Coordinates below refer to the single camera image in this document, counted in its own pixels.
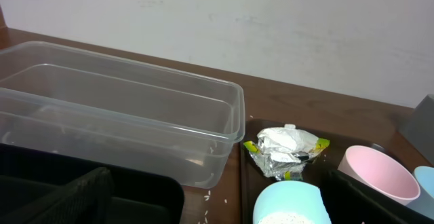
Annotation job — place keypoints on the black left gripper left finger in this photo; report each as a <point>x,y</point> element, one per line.
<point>84,200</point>

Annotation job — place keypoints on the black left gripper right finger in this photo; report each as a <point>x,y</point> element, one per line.
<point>349,201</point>

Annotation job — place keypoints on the foil snack wrapper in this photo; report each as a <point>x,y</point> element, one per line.
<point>283,152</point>

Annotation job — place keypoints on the black plastic tray bin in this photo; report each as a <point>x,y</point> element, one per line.
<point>139,197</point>

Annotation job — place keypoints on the light blue rice bowl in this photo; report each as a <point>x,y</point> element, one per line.
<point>292,197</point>

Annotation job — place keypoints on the brown serving tray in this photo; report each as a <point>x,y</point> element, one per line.
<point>253,181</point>

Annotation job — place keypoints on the clear plastic bin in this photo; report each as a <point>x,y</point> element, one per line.
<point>121,112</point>

